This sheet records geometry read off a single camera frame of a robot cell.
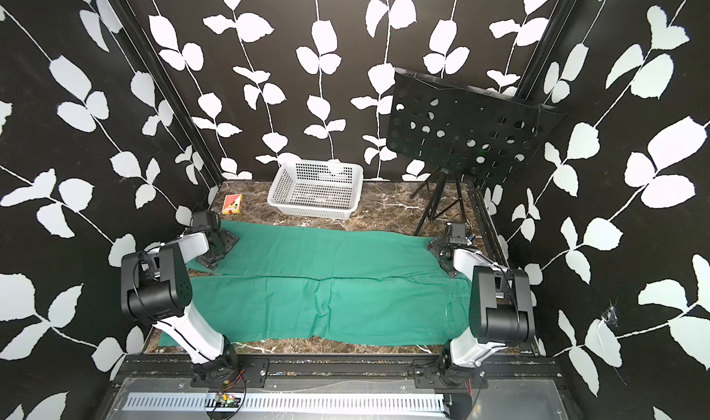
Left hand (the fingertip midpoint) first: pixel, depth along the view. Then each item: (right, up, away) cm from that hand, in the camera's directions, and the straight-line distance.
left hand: (226, 242), depth 98 cm
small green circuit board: (+14, -38, -27) cm, 49 cm away
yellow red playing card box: (-4, +14, +13) cm, 19 cm away
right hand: (+76, -2, -1) cm, 76 cm away
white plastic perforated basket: (+29, +20, +21) cm, 41 cm away
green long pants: (+21, -13, -9) cm, 26 cm away
